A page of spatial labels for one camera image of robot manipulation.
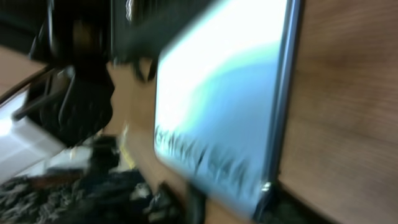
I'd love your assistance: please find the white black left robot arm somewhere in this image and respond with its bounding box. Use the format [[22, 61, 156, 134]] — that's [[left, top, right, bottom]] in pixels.
[[1, 0, 171, 183]]

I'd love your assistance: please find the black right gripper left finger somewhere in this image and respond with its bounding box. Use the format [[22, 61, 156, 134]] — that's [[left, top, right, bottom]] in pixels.
[[0, 169, 184, 224]]

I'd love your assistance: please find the Samsung Galaxy smartphone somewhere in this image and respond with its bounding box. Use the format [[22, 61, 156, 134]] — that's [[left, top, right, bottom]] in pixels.
[[154, 0, 302, 221]]

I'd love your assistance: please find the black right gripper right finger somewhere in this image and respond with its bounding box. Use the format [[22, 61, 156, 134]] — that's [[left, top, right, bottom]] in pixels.
[[259, 185, 333, 224]]

